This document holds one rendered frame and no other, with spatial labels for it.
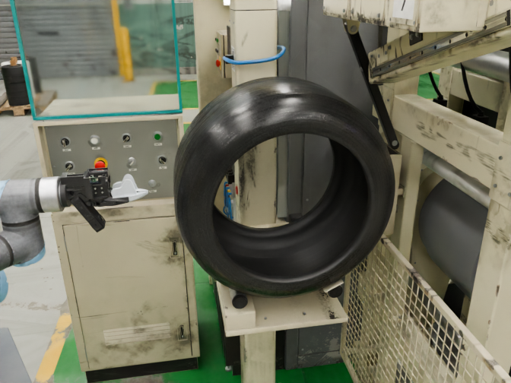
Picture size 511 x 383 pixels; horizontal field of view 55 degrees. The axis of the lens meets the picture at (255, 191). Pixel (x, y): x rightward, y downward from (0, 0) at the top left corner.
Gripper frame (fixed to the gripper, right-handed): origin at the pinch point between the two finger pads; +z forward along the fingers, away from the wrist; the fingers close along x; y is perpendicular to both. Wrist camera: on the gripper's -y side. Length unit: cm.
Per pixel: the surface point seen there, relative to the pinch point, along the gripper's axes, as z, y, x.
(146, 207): -5, -32, 64
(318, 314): 48, -41, -5
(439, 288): 121, -76, 47
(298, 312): 42, -41, -4
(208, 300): 21, -121, 121
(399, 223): 87, -29, 25
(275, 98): 33.7, 25.9, -8.9
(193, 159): 13.4, 12.2, -9.2
